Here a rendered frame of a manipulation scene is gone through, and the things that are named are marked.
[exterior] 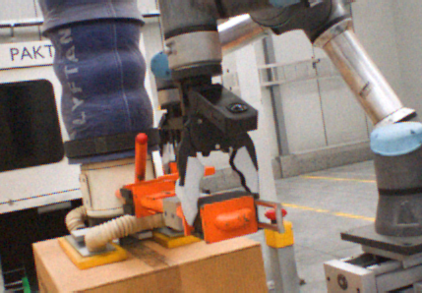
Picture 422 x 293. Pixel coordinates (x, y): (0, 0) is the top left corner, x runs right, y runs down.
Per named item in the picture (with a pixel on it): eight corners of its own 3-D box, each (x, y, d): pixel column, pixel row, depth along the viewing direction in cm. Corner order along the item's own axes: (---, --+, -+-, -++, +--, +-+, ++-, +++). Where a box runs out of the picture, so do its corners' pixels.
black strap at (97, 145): (59, 158, 134) (57, 143, 134) (148, 144, 143) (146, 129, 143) (73, 158, 113) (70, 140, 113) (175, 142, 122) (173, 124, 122)
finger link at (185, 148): (200, 190, 72) (212, 129, 73) (205, 191, 71) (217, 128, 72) (167, 183, 71) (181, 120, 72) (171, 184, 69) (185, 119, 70)
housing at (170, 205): (163, 225, 87) (158, 199, 87) (201, 217, 90) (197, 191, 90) (177, 231, 81) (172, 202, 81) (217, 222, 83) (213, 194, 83)
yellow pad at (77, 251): (58, 245, 139) (55, 226, 139) (96, 237, 143) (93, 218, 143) (79, 271, 108) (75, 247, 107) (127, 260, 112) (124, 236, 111)
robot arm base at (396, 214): (412, 216, 130) (406, 176, 129) (463, 224, 116) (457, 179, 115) (361, 230, 124) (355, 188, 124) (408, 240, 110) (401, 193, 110)
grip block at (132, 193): (122, 214, 107) (118, 186, 107) (168, 205, 111) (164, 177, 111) (133, 219, 100) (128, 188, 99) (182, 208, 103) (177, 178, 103)
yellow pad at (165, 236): (129, 229, 146) (126, 211, 146) (163, 221, 150) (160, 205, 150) (168, 250, 115) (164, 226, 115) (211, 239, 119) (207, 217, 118)
